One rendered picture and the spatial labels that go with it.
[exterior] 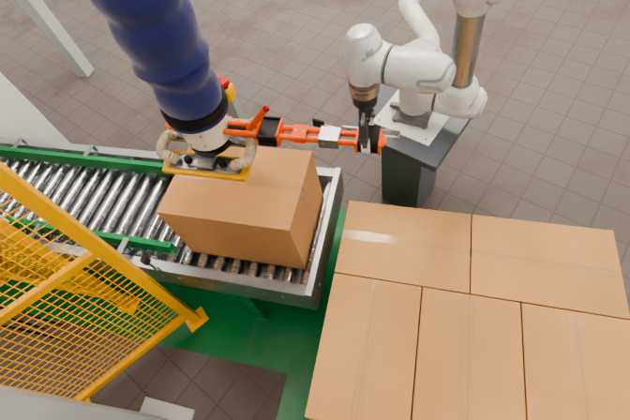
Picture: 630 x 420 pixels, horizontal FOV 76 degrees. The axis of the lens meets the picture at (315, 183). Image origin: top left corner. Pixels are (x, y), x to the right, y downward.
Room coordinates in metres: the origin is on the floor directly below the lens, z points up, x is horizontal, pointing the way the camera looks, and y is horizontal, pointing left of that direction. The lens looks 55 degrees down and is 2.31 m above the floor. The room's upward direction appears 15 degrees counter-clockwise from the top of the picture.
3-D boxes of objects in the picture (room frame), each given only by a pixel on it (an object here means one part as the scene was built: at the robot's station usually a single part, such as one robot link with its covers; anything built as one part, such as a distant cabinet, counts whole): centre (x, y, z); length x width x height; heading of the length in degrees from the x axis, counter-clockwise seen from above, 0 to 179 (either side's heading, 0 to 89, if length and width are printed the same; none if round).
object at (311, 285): (0.95, 0.01, 0.58); 0.70 x 0.03 x 0.06; 155
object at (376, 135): (0.86, -0.21, 1.26); 0.08 x 0.07 x 0.05; 66
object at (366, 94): (0.87, -0.21, 1.50); 0.09 x 0.09 x 0.06
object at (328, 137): (0.92, -0.09, 1.26); 0.07 x 0.07 x 0.04; 66
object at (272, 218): (1.09, 0.33, 0.75); 0.60 x 0.40 x 0.40; 65
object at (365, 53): (0.86, -0.22, 1.61); 0.13 x 0.11 x 0.16; 51
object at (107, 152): (1.74, 0.93, 0.50); 2.31 x 0.05 x 0.19; 65
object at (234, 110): (1.65, 0.32, 0.50); 0.07 x 0.07 x 1.00; 65
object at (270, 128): (1.00, 0.11, 1.28); 0.10 x 0.08 x 0.06; 156
